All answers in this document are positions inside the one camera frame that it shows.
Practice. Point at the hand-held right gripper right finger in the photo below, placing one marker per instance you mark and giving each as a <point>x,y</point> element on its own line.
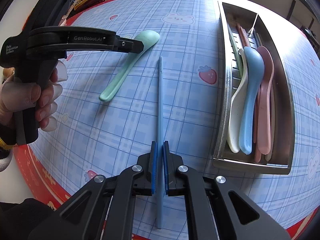
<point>166,165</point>

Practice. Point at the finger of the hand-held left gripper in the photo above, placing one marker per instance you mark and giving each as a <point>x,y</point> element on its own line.
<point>130,42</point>
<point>127,50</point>

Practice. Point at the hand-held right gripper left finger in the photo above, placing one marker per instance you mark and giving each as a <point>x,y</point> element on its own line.
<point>153,165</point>

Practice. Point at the green spoon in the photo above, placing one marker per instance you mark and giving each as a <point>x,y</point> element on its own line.
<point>125,67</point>

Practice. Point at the blue chopstick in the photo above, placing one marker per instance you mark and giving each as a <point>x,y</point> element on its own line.
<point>160,105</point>

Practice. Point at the white spoon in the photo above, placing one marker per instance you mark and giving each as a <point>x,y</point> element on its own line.
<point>235,120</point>

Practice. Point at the perforated steel utensil tray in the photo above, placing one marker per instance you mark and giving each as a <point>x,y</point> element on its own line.
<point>225,105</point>

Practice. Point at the green chopstick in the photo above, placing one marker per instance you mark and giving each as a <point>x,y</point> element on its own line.
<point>235,52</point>

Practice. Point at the blue spoon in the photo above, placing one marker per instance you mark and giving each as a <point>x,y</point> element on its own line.
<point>250,92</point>

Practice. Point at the pink spoon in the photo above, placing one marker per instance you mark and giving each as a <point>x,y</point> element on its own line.
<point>265,105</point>

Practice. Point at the person's left hand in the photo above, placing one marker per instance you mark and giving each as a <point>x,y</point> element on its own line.
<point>22,95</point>

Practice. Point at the blue plaid table mat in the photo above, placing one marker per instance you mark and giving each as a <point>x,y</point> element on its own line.
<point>187,92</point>

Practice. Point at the person's dark clothing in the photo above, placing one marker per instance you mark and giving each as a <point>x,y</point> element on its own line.
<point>25,220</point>

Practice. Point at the black metal frame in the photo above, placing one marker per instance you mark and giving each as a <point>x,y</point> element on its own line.
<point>293,7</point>

